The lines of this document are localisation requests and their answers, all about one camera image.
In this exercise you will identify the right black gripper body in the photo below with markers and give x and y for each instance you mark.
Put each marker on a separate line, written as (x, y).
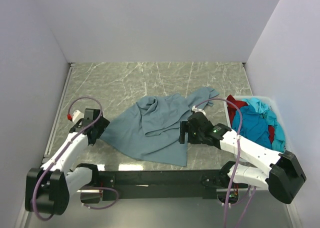
(195, 137)

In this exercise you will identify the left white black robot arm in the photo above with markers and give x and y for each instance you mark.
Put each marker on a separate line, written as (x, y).
(49, 187)

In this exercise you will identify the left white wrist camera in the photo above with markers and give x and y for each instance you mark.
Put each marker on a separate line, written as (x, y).
(75, 116)

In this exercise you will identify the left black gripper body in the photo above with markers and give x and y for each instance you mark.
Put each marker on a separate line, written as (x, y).
(101, 126)

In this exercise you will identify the white plastic laundry basket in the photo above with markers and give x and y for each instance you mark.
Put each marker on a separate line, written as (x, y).
(275, 125)

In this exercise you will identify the bright blue t shirt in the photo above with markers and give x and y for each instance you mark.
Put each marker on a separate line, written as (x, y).
(257, 123)

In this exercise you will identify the red t shirt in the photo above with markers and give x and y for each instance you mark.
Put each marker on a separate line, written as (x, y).
(250, 116)

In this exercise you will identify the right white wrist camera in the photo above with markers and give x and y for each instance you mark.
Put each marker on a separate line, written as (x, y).
(195, 109)

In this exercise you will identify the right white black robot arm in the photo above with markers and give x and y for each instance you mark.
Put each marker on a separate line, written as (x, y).
(261, 158)

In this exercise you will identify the grey blue t shirt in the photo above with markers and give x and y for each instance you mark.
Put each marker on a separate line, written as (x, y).
(149, 130)

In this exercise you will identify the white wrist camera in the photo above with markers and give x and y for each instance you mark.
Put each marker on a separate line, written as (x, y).
(75, 116)
(195, 109)

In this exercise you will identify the black base crossbar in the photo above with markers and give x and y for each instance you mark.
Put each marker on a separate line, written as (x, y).
(145, 184)

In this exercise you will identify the aluminium frame rail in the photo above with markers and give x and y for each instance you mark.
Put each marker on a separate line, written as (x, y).
(277, 180)

